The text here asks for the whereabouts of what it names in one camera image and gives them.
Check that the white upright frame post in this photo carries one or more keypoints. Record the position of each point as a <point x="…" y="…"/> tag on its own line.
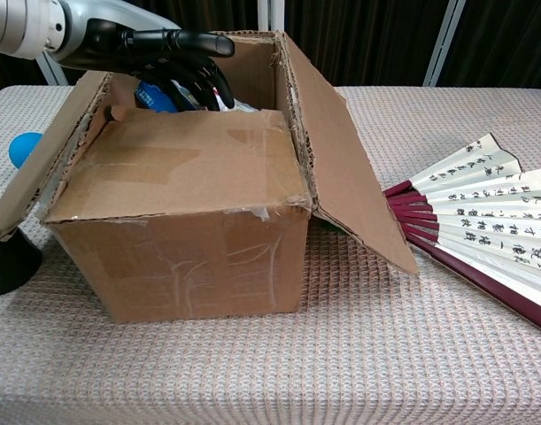
<point x="272" y="15"/>

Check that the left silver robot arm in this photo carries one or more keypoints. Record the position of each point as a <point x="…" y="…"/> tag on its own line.
<point x="17" y="24"/>

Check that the left silver and black robot hand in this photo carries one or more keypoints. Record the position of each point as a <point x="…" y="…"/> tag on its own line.
<point x="119" y="44"/>

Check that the white slanted frame post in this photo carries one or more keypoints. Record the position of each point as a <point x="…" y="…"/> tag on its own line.
<point x="53" y="71"/>
<point x="442" y="44"/>

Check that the brown cardboard box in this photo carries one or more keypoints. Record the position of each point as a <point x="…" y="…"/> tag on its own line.
<point x="181" y="265"/>

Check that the beige woven tablecloth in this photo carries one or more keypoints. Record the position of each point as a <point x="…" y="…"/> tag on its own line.
<point x="385" y="354"/>

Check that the blue ball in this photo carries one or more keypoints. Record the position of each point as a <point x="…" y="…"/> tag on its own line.
<point x="24" y="150"/>

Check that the black cone-shaped object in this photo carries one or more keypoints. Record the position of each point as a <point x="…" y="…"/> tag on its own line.
<point x="9" y="270"/>

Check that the dark curtain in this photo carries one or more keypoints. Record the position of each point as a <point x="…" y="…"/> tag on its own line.
<point x="363" y="44"/>

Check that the blue cookie box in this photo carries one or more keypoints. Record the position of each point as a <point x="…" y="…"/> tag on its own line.
<point x="155" y="99"/>

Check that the paper folding fan with calligraphy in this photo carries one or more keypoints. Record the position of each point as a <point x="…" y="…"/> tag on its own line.
<point x="482" y="221"/>

